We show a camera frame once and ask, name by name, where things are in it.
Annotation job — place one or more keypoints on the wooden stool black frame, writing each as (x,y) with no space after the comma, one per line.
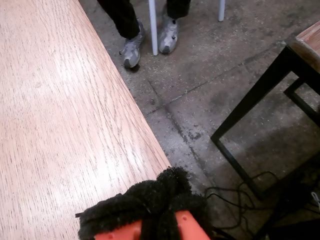
(310,40)

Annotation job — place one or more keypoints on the small black metal frame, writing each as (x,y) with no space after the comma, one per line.
(300,100)

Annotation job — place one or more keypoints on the grey sneaker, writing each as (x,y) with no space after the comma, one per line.
(168,35)
(132,50)

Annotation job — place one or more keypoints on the person in dark trousers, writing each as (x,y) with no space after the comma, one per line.
(122,17)

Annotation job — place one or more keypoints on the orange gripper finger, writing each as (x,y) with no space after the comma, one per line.
(185,197)
(112,212)

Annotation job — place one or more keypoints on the white metal chair leg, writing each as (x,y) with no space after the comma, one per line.
(221,10)
(153,27)

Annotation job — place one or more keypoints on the large black metal frame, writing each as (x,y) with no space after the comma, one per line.
(255,92)

